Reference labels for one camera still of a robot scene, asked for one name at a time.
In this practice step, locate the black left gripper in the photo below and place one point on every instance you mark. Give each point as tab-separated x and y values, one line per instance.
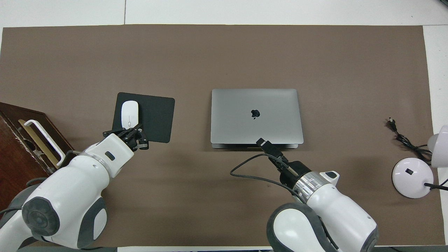
131	138

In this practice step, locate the dark brown wooden box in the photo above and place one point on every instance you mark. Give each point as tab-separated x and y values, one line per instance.
14	157

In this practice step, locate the white computer mouse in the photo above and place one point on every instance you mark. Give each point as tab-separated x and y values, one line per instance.
129	112

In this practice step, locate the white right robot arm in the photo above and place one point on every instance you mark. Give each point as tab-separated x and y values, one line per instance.
336	217

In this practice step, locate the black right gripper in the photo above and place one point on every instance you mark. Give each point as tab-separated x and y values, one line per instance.
294	173

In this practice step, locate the silver laptop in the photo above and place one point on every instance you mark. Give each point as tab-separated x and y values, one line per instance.
238	122

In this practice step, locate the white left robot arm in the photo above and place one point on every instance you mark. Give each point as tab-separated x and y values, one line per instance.
70	196

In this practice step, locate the black mouse pad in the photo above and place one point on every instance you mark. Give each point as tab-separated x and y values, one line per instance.
157	115

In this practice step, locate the white desk lamp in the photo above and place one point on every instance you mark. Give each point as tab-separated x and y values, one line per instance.
411	178

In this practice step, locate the brown table mat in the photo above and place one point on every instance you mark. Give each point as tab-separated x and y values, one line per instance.
245	52

